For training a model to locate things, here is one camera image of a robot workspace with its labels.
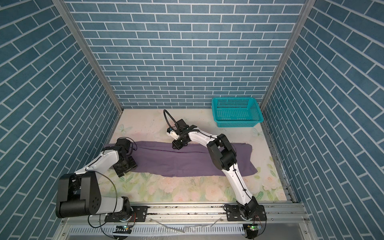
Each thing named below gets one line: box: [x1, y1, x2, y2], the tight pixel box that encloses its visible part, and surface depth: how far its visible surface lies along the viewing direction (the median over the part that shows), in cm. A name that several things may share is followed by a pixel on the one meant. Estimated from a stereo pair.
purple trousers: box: [104, 141, 258, 178], surface depth 91 cm
